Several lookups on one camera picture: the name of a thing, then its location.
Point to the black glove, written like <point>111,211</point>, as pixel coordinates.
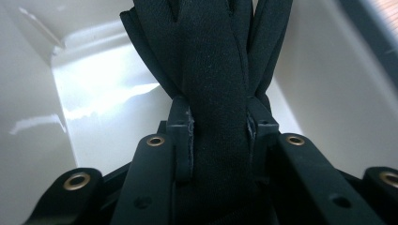
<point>216,78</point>

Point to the white plastic basin grey rim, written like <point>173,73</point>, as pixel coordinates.
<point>100,103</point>

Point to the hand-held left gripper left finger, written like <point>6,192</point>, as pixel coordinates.
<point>180,140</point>

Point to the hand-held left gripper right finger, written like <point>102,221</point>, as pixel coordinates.
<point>261,137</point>

